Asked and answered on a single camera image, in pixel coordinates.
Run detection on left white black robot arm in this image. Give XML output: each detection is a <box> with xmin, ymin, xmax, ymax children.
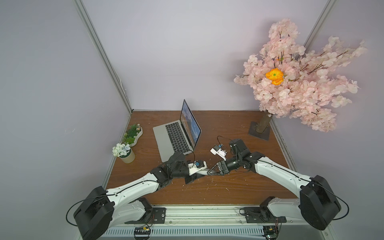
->
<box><xmin>73</xmin><ymin>153</ymin><xmax>207</xmax><ymax>240</ymax></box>

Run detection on pink artificial blossom tree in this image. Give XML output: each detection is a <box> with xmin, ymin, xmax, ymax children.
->
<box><xmin>234</xmin><ymin>19</ymin><xmax>366</xmax><ymax>132</ymax></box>

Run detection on silver open laptop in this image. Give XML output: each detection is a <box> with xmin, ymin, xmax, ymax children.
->
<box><xmin>153</xmin><ymin>101</ymin><xmax>202</xmax><ymax>163</ymax></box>

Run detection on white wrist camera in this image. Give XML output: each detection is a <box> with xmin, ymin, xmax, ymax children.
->
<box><xmin>188</xmin><ymin>160</ymin><xmax>208</xmax><ymax>176</ymax></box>
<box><xmin>210</xmin><ymin>144</ymin><xmax>227</xmax><ymax>161</ymax></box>

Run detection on right small circuit board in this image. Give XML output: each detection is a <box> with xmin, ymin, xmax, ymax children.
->
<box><xmin>263</xmin><ymin>226</ymin><xmax>279</xmax><ymax>240</ymax></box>

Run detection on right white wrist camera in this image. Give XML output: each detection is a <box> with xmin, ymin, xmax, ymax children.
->
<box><xmin>210</xmin><ymin>144</ymin><xmax>227</xmax><ymax>161</ymax></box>

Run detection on small circuit board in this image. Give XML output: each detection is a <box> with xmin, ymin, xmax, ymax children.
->
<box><xmin>134</xmin><ymin>227</ymin><xmax>152</xmax><ymax>240</ymax></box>
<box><xmin>263</xmin><ymin>226</ymin><xmax>279</xmax><ymax>240</ymax></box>

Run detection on orange artificial flower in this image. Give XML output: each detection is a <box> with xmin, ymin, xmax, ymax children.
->
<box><xmin>266</xmin><ymin>69</ymin><xmax>284</xmax><ymax>86</ymax></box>

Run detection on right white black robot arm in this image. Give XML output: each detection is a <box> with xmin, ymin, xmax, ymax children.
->
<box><xmin>207</xmin><ymin>139</ymin><xmax>346</xmax><ymax>231</ymax></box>

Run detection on left small circuit board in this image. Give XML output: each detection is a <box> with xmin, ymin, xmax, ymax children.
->
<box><xmin>134</xmin><ymin>227</ymin><xmax>152</xmax><ymax>240</ymax></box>

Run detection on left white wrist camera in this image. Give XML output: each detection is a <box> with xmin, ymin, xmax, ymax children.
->
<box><xmin>188</xmin><ymin>160</ymin><xmax>208</xmax><ymax>176</ymax></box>

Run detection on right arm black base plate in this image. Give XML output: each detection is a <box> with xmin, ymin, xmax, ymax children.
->
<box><xmin>239</xmin><ymin>207</ymin><xmax>287</xmax><ymax>224</ymax></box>

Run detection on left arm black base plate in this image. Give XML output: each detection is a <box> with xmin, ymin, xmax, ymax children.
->
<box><xmin>124</xmin><ymin>207</ymin><xmax>167</xmax><ymax>225</ymax></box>

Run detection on aluminium mounting rail frame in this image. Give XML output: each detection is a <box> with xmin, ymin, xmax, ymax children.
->
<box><xmin>97</xmin><ymin>205</ymin><xmax>337</xmax><ymax>240</ymax></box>

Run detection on white wireless mouse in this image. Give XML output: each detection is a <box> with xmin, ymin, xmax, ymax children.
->
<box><xmin>196</xmin><ymin>169</ymin><xmax>210</xmax><ymax>176</ymax></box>

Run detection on green succulents in white planter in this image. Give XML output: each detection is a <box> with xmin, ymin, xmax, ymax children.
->
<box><xmin>122</xmin><ymin>124</ymin><xmax>143</xmax><ymax>147</ymax></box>

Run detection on white flowers in beige pot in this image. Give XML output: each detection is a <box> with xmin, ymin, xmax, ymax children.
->
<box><xmin>112</xmin><ymin>143</ymin><xmax>136</xmax><ymax>164</ymax></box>

